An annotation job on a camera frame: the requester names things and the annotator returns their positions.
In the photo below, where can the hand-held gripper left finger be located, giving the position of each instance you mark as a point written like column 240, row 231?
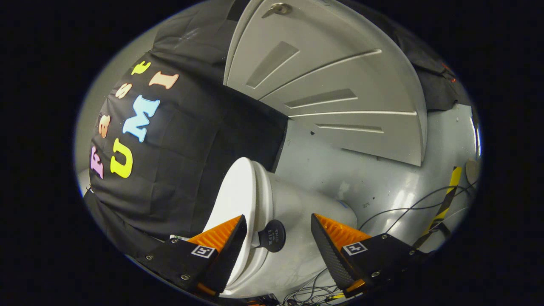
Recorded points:
column 229, row 255

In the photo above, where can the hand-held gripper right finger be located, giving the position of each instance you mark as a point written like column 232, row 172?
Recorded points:
column 327, row 250

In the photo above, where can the white toilet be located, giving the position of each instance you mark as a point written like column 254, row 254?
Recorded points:
column 293, row 204

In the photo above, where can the black backdrop cloth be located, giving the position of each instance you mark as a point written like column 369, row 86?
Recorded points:
column 178, row 161

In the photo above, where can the yellow black striped tape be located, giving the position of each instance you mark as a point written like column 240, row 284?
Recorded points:
column 446, row 199

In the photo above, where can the white drawer cabinet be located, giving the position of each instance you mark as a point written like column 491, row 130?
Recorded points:
column 331, row 80

